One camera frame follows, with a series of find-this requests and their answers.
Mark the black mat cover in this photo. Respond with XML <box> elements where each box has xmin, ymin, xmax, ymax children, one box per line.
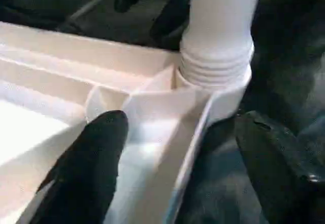
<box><xmin>0</xmin><ymin>0</ymin><xmax>325</xmax><ymax>224</ymax></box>

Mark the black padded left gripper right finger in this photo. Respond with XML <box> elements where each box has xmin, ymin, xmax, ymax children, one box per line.
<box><xmin>235</xmin><ymin>110</ymin><xmax>325</xmax><ymax>224</ymax></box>

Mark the white plastic table top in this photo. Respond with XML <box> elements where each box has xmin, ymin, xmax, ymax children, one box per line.
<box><xmin>0</xmin><ymin>20</ymin><xmax>252</xmax><ymax>224</ymax></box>

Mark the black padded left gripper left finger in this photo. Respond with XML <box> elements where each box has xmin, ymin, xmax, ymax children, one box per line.
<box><xmin>29</xmin><ymin>109</ymin><xmax>129</xmax><ymax>224</ymax></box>

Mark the white plastic table leg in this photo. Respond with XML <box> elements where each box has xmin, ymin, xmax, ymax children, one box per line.
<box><xmin>179</xmin><ymin>0</ymin><xmax>263</xmax><ymax>89</ymax></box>

